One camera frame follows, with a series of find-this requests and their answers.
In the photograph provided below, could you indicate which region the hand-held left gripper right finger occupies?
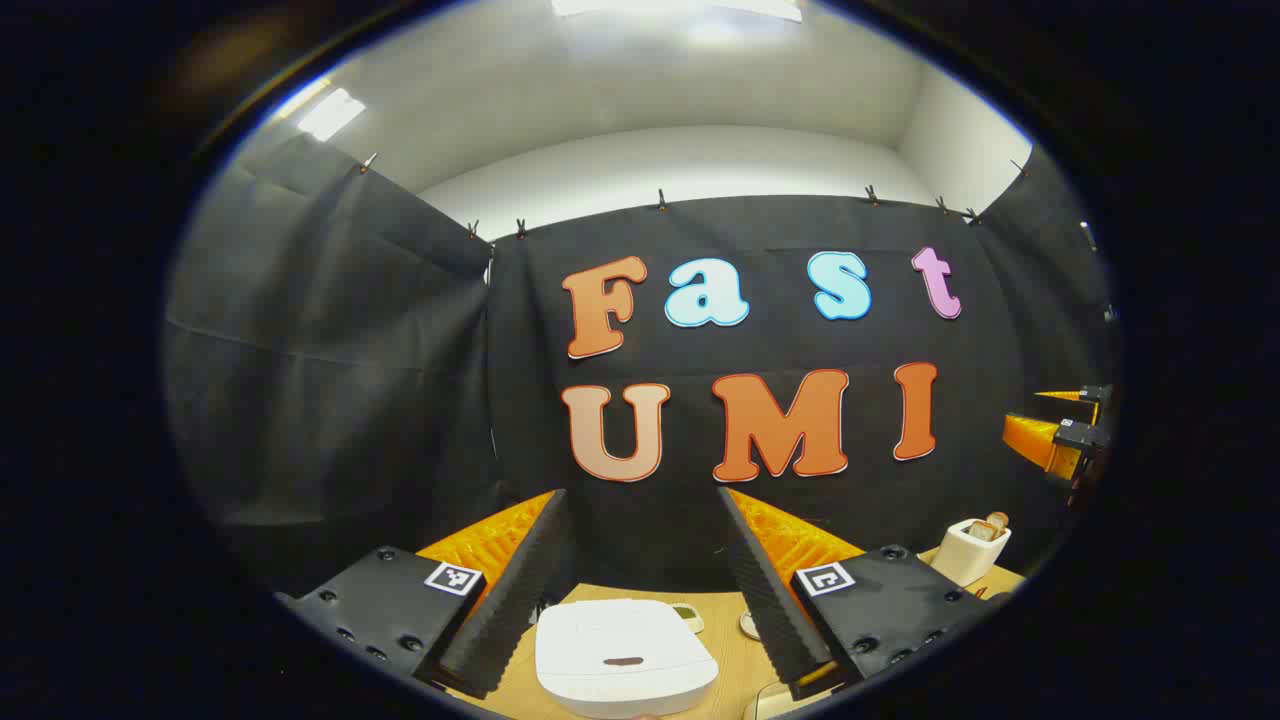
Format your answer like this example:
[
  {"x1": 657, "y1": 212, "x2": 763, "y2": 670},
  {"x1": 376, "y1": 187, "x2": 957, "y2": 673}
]
[{"x1": 715, "y1": 487, "x2": 1001, "y2": 701}]

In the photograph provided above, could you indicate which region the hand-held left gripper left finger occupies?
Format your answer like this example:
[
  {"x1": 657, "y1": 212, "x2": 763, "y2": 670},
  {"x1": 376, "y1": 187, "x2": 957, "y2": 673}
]
[{"x1": 275, "y1": 488, "x2": 581, "y2": 701}]

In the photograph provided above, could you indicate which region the white rice cooker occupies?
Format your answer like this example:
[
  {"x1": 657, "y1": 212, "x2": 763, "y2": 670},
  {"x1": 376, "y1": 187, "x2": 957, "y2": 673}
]
[{"x1": 535, "y1": 598, "x2": 719, "y2": 719}]

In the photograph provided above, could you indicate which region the clear glass rice tray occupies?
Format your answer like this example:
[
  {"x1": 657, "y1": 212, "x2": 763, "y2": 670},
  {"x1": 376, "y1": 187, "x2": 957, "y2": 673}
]
[{"x1": 745, "y1": 682, "x2": 803, "y2": 720}]

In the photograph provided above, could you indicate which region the white toaster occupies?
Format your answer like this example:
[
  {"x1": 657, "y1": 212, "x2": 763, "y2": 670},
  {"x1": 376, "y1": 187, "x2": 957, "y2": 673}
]
[{"x1": 930, "y1": 518, "x2": 1013, "y2": 588}]

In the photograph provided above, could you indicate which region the ceiling light panel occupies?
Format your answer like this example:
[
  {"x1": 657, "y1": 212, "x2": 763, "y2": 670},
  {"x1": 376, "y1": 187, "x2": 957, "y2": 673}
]
[
  {"x1": 552, "y1": 0, "x2": 803, "y2": 23},
  {"x1": 297, "y1": 88, "x2": 366, "y2": 141}
]

